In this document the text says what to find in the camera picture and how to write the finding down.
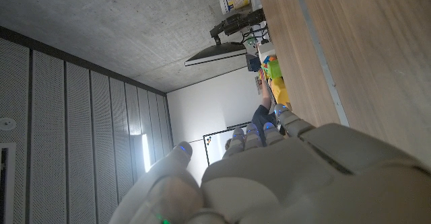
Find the white strip light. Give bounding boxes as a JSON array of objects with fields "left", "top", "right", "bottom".
[{"left": 141, "top": 133, "right": 152, "bottom": 174}]

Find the large white cube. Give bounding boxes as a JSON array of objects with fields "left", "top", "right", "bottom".
[{"left": 257, "top": 41, "right": 277, "bottom": 63}]

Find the black computer monitor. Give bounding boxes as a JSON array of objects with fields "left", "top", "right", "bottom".
[{"left": 184, "top": 41, "right": 248, "bottom": 67}]

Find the black framed whiteboard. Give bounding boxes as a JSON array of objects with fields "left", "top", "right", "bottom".
[{"left": 202, "top": 121, "right": 253, "bottom": 166}]

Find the yellow cylinder container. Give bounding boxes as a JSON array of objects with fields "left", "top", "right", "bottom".
[{"left": 271, "top": 76, "right": 291, "bottom": 110}]

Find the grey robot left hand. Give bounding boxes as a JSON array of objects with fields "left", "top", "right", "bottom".
[{"left": 109, "top": 103, "right": 431, "bottom": 224}]

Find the seated person in dark shirt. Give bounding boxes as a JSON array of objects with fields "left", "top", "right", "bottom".
[{"left": 224, "top": 77, "right": 287, "bottom": 151}]

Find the green cube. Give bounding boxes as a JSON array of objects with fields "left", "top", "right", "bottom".
[{"left": 266, "top": 59, "right": 283, "bottom": 79}]

